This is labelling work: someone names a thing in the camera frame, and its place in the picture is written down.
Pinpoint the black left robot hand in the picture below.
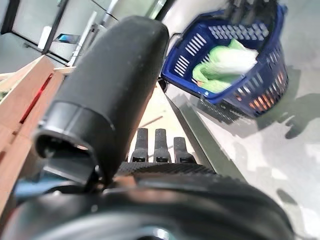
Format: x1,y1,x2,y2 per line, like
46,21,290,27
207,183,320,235
0,15,296,240

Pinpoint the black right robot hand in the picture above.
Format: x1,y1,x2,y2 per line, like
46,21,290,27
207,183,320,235
223,0,278,25

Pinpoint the large napa cabbage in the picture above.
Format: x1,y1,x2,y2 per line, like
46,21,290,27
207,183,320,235
191,37,260,92

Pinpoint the blue plastic shopping basket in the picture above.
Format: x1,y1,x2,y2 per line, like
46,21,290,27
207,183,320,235
159,3,291,118

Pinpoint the white desk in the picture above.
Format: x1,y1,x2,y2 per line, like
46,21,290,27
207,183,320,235
66,11,98,67

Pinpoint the small wooden crate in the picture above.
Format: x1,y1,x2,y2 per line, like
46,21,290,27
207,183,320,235
0,53,83,216

